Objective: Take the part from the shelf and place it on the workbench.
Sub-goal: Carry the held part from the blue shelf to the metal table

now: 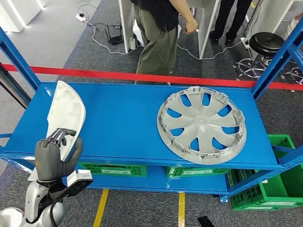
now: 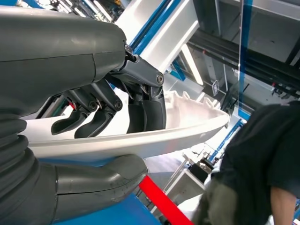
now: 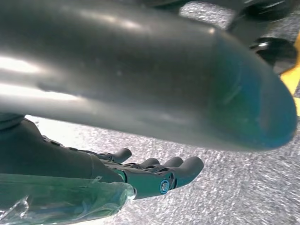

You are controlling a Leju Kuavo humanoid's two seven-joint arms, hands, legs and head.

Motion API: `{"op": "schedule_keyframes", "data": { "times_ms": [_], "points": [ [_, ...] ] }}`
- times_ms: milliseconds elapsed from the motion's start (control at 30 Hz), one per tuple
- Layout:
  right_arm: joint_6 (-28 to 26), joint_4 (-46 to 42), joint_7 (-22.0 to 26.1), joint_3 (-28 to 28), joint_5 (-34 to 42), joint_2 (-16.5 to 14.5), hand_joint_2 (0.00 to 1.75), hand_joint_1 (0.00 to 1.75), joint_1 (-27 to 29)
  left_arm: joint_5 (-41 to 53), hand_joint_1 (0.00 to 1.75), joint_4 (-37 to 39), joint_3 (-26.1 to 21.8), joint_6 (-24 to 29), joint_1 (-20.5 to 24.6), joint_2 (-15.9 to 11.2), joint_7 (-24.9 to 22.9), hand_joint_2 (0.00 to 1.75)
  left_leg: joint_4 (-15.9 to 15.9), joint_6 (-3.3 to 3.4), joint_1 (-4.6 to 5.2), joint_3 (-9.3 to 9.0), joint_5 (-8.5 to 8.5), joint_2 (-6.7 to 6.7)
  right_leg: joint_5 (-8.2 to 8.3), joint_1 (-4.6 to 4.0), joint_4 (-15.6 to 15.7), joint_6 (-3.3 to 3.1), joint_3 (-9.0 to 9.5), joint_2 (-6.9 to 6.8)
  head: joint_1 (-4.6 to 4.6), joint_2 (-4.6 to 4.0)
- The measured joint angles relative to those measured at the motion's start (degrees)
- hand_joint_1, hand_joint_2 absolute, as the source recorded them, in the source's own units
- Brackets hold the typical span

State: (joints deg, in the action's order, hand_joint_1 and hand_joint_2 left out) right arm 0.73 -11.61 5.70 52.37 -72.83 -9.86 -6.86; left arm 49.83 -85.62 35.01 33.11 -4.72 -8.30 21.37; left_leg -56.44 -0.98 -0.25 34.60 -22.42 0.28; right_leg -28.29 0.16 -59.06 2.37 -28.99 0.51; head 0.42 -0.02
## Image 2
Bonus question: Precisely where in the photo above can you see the red barrier belt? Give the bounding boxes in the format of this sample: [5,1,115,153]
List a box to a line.
[139,175,194,225]

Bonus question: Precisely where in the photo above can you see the person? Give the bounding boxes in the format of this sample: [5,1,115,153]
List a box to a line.
[192,101,300,225]

